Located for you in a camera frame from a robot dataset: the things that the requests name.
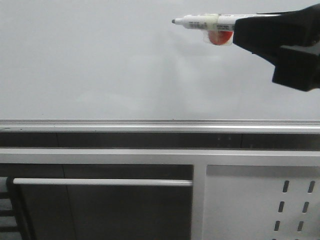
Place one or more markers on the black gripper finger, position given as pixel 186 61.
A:
pixel 268 33
pixel 298 67

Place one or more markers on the white whiteboard marker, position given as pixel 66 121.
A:
pixel 214 21

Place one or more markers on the red round magnet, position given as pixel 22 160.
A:
pixel 218 38

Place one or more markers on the white perforated metal panel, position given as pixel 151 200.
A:
pixel 261 203

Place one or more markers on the white horizontal rod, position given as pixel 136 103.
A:
pixel 103 182

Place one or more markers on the white metal stand frame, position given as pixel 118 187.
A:
pixel 199 159

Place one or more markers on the whiteboard with aluminium frame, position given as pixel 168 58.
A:
pixel 122 65

